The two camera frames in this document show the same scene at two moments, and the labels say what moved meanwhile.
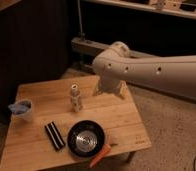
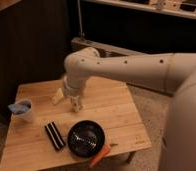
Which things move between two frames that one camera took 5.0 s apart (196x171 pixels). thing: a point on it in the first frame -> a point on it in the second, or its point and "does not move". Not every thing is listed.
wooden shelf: x=193 y=9 does not move
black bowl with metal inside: x=86 y=138 does not move
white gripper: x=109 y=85 -> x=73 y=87
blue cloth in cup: x=17 y=108 does not move
